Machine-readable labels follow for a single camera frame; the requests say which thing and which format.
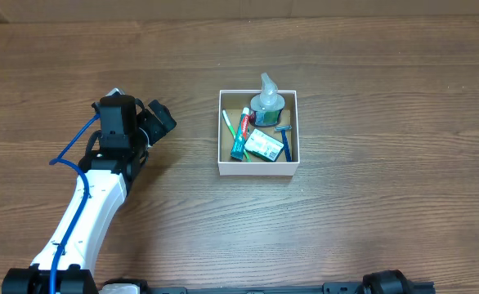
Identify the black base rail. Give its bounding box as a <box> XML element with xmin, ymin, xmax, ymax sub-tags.
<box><xmin>100</xmin><ymin>279</ymin><xmax>436</xmax><ymax>294</ymax></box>

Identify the teal toothpaste tube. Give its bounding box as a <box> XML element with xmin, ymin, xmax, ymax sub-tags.
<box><xmin>231</xmin><ymin>107</ymin><xmax>250</xmax><ymax>162</ymax></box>

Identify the clear soap pump bottle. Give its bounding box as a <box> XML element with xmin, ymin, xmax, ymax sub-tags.
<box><xmin>249</xmin><ymin>73</ymin><xmax>285</xmax><ymax>127</ymax></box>

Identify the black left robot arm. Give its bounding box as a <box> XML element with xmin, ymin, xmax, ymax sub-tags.
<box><xmin>1</xmin><ymin>89</ymin><xmax>177</xmax><ymax>294</ymax></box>

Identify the green toothbrush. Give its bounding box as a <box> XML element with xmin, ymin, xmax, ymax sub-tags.
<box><xmin>222</xmin><ymin>110</ymin><xmax>252</xmax><ymax>163</ymax></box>

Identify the white cardboard box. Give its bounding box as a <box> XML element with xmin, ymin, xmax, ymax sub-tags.
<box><xmin>217</xmin><ymin>90</ymin><xmax>301</xmax><ymax>176</ymax></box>

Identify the blue disposable razor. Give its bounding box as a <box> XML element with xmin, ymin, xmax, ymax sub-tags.
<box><xmin>275</xmin><ymin>125</ymin><xmax>292</xmax><ymax>163</ymax></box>

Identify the blue left camera cable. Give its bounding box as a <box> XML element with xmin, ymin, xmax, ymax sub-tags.
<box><xmin>48</xmin><ymin>113</ymin><xmax>101</xmax><ymax>294</ymax></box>

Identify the green white floss packet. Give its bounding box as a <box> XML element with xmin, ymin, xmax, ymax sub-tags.
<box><xmin>244</xmin><ymin>129</ymin><xmax>284</xmax><ymax>162</ymax></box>

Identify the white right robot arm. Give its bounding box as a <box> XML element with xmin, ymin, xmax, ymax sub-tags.
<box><xmin>360</xmin><ymin>270</ymin><xmax>413</xmax><ymax>294</ymax></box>

